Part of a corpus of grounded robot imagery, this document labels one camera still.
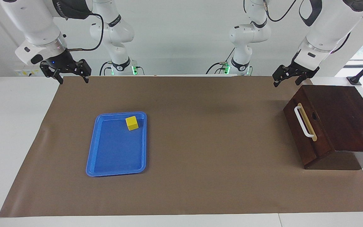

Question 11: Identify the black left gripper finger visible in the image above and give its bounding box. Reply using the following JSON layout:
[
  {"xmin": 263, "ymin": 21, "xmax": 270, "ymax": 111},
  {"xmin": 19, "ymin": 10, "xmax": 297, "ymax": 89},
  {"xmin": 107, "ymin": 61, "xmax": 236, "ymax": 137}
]
[
  {"xmin": 272, "ymin": 65, "xmax": 293, "ymax": 88},
  {"xmin": 295, "ymin": 71, "xmax": 315, "ymax": 86}
]

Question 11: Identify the black left base cable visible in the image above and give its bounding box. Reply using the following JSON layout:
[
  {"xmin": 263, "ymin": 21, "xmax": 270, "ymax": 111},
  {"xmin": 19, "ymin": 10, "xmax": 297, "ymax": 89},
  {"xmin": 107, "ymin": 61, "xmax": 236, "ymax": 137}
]
[{"xmin": 206, "ymin": 47, "xmax": 236, "ymax": 75}]

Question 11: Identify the black base cable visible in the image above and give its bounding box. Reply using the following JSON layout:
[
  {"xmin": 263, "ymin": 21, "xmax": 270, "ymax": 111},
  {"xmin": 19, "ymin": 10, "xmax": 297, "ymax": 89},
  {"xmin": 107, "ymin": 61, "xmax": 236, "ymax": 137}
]
[
  {"xmin": 99, "ymin": 61, "xmax": 112, "ymax": 76},
  {"xmin": 206, "ymin": 47, "xmax": 236, "ymax": 75}
]

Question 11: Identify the wooden drawer with white handle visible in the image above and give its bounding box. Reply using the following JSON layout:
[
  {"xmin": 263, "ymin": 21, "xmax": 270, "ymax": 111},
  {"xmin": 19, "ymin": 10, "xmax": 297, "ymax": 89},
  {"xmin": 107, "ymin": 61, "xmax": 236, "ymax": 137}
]
[{"xmin": 284, "ymin": 91, "xmax": 335, "ymax": 164}]

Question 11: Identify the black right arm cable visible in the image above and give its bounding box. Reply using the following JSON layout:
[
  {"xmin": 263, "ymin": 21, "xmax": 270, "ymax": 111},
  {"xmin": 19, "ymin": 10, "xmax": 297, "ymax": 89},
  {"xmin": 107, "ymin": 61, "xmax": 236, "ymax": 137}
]
[{"xmin": 66, "ymin": 13, "xmax": 105, "ymax": 51}]

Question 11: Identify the blue plastic tray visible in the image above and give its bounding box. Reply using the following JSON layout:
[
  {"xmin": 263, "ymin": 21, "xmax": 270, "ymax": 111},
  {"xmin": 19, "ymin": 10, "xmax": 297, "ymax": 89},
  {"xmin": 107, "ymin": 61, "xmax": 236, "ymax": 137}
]
[{"xmin": 86, "ymin": 111, "xmax": 147, "ymax": 177}]

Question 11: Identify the dark wooden drawer cabinet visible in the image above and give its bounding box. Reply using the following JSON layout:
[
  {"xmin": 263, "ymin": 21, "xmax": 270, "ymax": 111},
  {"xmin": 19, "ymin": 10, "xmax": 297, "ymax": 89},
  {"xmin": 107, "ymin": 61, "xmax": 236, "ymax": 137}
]
[{"xmin": 283, "ymin": 84, "xmax": 363, "ymax": 170}]

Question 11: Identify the black right base cable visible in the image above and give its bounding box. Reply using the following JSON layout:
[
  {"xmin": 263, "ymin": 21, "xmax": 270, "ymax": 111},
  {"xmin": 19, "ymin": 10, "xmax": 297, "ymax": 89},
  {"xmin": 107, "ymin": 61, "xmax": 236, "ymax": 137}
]
[{"xmin": 99, "ymin": 61, "xmax": 112, "ymax": 76}]

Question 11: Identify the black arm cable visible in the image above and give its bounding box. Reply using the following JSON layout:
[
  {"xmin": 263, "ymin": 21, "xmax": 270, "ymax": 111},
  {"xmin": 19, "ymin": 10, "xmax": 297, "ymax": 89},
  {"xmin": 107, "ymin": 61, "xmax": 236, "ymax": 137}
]
[
  {"xmin": 262, "ymin": 0, "xmax": 297, "ymax": 22},
  {"xmin": 66, "ymin": 13, "xmax": 105, "ymax": 51}
]

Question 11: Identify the white power strip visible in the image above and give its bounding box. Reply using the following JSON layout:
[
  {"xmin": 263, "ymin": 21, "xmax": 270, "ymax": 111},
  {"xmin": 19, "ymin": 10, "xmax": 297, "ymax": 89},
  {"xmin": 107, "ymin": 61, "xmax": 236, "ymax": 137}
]
[{"xmin": 14, "ymin": 69, "xmax": 42, "ymax": 77}]

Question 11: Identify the yellow cube block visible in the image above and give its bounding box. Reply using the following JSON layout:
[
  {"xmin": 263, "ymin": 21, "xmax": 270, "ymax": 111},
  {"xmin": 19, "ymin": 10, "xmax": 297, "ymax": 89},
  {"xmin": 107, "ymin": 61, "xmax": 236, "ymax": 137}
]
[{"xmin": 125, "ymin": 116, "xmax": 139, "ymax": 131}]

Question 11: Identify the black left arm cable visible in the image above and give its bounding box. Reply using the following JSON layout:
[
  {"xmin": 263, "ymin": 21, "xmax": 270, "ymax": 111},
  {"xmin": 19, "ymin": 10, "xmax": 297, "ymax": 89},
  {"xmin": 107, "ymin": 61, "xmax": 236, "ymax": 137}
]
[{"xmin": 262, "ymin": 0, "xmax": 297, "ymax": 22}]

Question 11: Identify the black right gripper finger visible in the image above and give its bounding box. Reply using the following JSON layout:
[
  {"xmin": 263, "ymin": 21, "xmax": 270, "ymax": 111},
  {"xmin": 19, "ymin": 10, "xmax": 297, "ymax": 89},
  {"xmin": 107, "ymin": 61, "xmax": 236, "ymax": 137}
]
[
  {"xmin": 40, "ymin": 61, "xmax": 64, "ymax": 85},
  {"xmin": 76, "ymin": 59, "xmax": 92, "ymax": 84}
]

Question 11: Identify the brown paper table mat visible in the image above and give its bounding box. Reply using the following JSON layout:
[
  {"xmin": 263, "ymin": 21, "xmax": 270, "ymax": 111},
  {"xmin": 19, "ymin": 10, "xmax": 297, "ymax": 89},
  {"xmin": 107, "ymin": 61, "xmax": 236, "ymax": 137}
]
[{"xmin": 0, "ymin": 76, "xmax": 363, "ymax": 218}]

